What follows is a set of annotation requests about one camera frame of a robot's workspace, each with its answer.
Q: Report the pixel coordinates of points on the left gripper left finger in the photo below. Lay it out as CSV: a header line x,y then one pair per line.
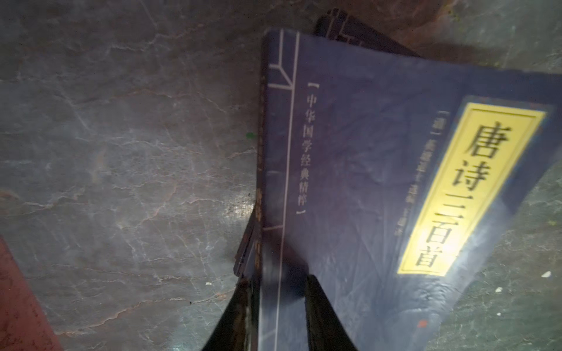
x,y
238,325

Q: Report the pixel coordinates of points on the navy book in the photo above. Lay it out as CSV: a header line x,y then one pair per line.
x,y
388,180
336,25

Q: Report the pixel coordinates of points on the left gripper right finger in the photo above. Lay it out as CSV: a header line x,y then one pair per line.
x,y
324,329

